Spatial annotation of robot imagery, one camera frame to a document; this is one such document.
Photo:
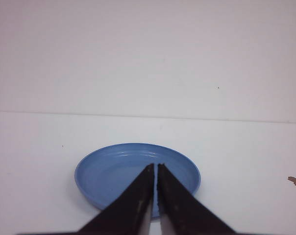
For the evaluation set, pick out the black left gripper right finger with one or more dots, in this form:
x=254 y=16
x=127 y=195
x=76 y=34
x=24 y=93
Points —
x=181 y=213

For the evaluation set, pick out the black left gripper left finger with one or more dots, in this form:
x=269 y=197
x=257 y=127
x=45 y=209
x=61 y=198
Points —
x=130 y=213

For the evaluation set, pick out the blue round plate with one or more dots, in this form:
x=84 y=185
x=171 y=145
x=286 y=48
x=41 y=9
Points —
x=104 y=174

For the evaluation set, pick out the small brown table mark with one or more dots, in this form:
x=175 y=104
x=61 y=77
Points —
x=292 y=179

